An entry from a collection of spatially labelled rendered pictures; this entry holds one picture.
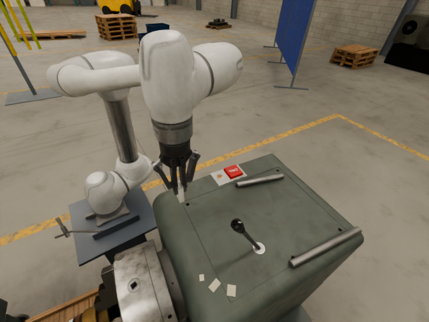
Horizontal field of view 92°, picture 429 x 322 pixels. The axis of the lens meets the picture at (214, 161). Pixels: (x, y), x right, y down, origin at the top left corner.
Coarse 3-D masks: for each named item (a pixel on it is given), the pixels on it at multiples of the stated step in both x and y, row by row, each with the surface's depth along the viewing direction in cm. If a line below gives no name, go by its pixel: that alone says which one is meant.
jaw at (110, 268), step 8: (120, 256) 66; (112, 264) 65; (104, 272) 61; (112, 272) 62; (104, 280) 61; (112, 280) 62; (104, 288) 61; (112, 288) 62; (96, 296) 63; (104, 296) 61; (112, 296) 62; (96, 304) 60; (104, 304) 61; (112, 304) 62; (96, 312) 60
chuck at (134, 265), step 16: (128, 256) 63; (144, 256) 62; (128, 272) 58; (144, 272) 58; (144, 288) 55; (128, 304) 53; (144, 304) 54; (128, 320) 52; (144, 320) 52; (160, 320) 54
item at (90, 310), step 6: (84, 312) 60; (90, 312) 60; (102, 312) 61; (108, 312) 61; (78, 318) 59; (84, 318) 59; (90, 318) 59; (96, 318) 59; (102, 318) 60; (108, 318) 60
